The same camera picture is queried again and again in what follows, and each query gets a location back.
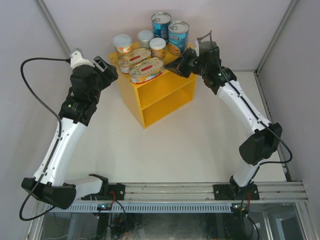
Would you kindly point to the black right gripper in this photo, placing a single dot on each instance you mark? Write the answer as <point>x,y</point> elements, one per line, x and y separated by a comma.
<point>178,65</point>

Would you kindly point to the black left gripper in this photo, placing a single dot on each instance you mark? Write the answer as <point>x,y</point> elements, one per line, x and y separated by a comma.
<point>111,75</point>

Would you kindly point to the oval fish tin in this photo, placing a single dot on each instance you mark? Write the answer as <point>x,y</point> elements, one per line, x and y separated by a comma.
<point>147,70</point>
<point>133,58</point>

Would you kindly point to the orange can with white lid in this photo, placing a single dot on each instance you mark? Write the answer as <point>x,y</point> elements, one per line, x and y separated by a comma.
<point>122,44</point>

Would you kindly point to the blue soup can with noodles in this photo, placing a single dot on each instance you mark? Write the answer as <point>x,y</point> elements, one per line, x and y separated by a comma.
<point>178,33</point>

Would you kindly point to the orange label can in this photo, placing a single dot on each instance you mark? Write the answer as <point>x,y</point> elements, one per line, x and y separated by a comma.
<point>158,47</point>

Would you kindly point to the green label can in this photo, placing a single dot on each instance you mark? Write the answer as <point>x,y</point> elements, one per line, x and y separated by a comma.
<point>144,38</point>

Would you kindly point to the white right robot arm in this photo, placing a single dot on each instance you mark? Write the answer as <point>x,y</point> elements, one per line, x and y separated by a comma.
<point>263,137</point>

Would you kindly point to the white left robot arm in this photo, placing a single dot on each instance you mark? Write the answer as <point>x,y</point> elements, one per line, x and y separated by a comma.
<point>48,185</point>

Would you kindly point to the yellow wooden shelf cabinet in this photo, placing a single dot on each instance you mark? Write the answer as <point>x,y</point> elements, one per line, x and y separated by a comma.
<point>155,99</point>

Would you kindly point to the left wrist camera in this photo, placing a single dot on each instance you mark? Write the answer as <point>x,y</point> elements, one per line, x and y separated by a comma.
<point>77,59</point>

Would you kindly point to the left aluminium frame post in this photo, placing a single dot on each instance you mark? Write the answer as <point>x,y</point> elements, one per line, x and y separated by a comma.
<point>43,9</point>

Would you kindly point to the aluminium frame post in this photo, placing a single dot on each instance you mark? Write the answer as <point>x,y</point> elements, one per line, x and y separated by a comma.
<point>43,9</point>
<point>280,28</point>

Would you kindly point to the right aluminium frame post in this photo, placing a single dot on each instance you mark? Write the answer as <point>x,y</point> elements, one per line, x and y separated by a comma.
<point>280,28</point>

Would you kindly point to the black left base bracket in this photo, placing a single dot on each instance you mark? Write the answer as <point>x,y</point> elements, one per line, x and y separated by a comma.
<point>114,191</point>

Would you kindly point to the black base bracket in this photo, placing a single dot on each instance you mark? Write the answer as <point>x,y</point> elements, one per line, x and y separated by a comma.
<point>224,192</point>
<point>114,191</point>

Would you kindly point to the black right base bracket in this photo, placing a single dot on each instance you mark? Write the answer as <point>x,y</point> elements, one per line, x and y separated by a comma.
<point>224,192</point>

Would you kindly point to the grey slotted cable duct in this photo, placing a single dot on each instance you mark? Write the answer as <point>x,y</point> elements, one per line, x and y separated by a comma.
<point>145,208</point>

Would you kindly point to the aluminium mounting rail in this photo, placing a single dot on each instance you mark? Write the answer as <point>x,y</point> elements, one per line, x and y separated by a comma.
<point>269,192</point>

